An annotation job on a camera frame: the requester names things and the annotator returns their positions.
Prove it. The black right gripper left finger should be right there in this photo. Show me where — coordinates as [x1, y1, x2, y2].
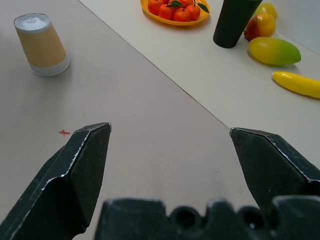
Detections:
[0, 122, 112, 240]

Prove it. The dark green cylinder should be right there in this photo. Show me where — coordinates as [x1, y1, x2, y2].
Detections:
[212, 0, 264, 49]

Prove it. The orange plastic plate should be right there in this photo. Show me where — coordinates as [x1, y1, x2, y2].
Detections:
[139, 0, 211, 27]

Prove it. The yellow toy banana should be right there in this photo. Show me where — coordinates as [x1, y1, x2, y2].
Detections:
[271, 71, 320, 99]

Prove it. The red and yellow toy mango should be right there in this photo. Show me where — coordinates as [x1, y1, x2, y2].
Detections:
[243, 12, 276, 42]

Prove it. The yellow and green toy mango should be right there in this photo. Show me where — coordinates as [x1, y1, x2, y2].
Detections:
[248, 36, 302, 67]

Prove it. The yellow toy fruit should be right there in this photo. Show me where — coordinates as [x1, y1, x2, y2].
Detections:
[252, 2, 278, 21]

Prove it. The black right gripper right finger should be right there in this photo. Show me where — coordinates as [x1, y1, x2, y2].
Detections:
[229, 127, 320, 210]

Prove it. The tan ribbed paper cup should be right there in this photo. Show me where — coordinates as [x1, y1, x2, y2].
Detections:
[13, 13, 71, 77]

